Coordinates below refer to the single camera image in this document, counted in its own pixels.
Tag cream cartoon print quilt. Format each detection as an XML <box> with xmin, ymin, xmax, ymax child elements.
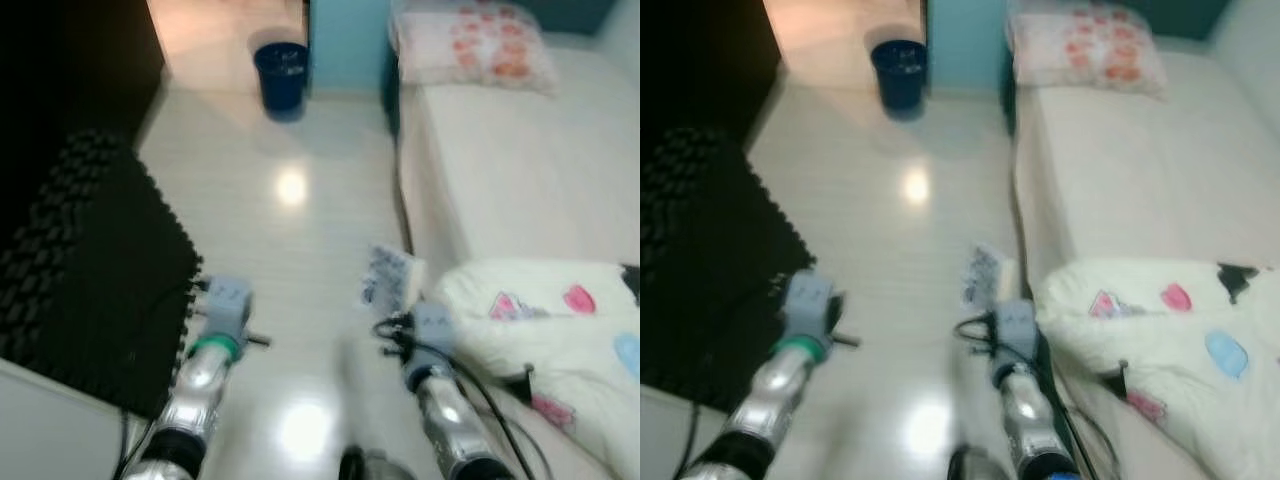
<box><xmin>432</xmin><ymin>260</ymin><xmax>641</xmax><ymax>480</ymax></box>
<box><xmin>1035</xmin><ymin>258</ymin><xmax>1280</xmax><ymax>480</ymax></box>

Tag pink pillow with orange squares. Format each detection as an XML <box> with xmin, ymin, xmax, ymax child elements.
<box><xmin>393</xmin><ymin>0</ymin><xmax>559</xmax><ymax>96</ymax></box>
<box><xmin>1010</xmin><ymin>0</ymin><xmax>1169</xmax><ymax>99</ymax></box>

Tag black foam mat stack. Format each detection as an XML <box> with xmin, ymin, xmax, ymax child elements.
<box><xmin>640</xmin><ymin>127</ymin><xmax>816</xmax><ymax>413</ymax></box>
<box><xmin>0</xmin><ymin>130</ymin><xmax>201</xmax><ymax>421</ymax></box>

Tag robot right leg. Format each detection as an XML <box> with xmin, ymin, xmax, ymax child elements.
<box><xmin>945</xmin><ymin>445</ymin><xmax>1011</xmax><ymax>480</ymax></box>
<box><xmin>338</xmin><ymin>445</ymin><xmax>411</xmax><ymax>480</ymax></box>

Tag blue round trash bin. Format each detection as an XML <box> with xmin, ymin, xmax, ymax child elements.
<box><xmin>870</xmin><ymin>40</ymin><xmax>929</xmax><ymax>111</ymax></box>
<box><xmin>252</xmin><ymin>42</ymin><xmax>311</xmax><ymax>113</ymax></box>

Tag black wardrobe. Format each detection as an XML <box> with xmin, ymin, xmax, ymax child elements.
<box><xmin>640</xmin><ymin>0</ymin><xmax>781</xmax><ymax>201</ymax></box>
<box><xmin>0</xmin><ymin>0</ymin><xmax>166</xmax><ymax>201</ymax></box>

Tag mattress with white sheet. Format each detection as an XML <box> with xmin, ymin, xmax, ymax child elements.
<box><xmin>1012</xmin><ymin>40</ymin><xmax>1280</xmax><ymax>291</ymax></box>
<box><xmin>395</xmin><ymin>40</ymin><xmax>641</xmax><ymax>291</ymax></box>

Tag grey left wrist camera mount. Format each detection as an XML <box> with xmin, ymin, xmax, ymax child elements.
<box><xmin>785</xmin><ymin>270</ymin><xmax>836</xmax><ymax>336</ymax></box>
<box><xmin>200</xmin><ymin>277</ymin><xmax>253</xmax><ymax>341</ymax></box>

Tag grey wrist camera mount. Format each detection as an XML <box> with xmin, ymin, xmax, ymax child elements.
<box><xmin>785</xmin><ymin>270</ymin><xmax>836</xmax><ymax>336</ymax></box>
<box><xmin>412</xmin><ymin>303</ymin><xmax>459</xmax><ymax>361</ymax></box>
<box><xmin>200</xmin><ymin>277</ymin><xmax>253</xmax><ymax>341</ymax></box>
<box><xmin>995</xmin><ymin>300</ymin><xmax>1041</xmax><ymax>361</ymax></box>

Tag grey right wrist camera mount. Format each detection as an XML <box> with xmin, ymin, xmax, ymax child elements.
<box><xmin>995</xmin><ymin>300</ymin><xmax>1041</xmax><ymax>361</ymax></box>
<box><xmin>412</xmin><ymin>303</ymin><xmax>459</xmax><ymax>361</ymax></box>

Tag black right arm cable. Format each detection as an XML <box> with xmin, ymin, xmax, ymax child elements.
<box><xmin>955</xmin><ymin>315</ymin><xmax>1121</xmax><ymax>480</ymax></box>
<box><xmin>375</xmin><ymin>315</ymin><xmax>551</xmax><ymax>480</ymax></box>

